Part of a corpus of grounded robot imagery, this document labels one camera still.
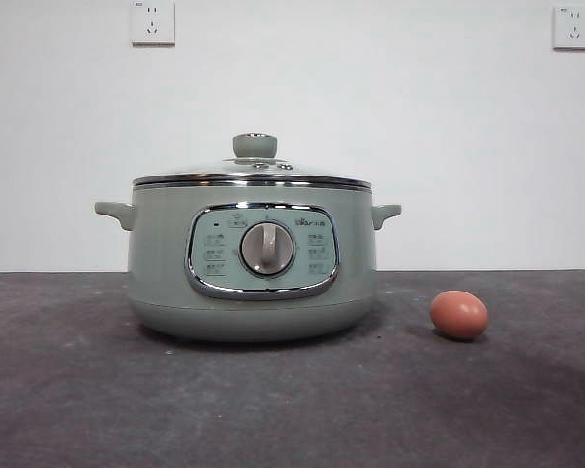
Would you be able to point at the glass lid with green knob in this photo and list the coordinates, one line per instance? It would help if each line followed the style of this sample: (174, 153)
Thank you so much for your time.
(253, 145)

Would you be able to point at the brown egg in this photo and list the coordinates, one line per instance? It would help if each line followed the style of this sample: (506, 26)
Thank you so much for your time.
(458, 314)

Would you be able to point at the sage green electric pot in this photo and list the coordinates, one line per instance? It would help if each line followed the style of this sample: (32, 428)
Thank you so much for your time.
(166, 253)

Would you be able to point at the white wall socket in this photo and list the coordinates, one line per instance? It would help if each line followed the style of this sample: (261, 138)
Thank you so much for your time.
(152, 22)
(573, 28)

